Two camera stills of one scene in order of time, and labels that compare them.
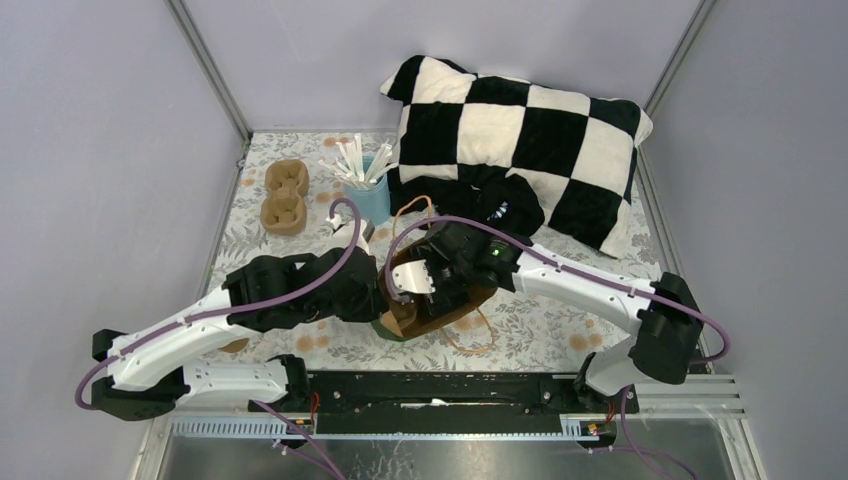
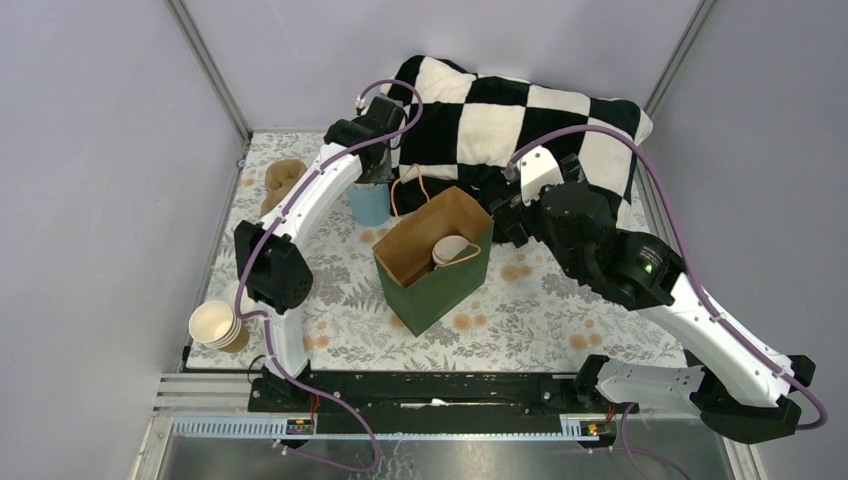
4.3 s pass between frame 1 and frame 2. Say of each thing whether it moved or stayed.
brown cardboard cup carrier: stayed
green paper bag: moved
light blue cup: stayed
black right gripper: moved
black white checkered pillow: stayed
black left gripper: moved
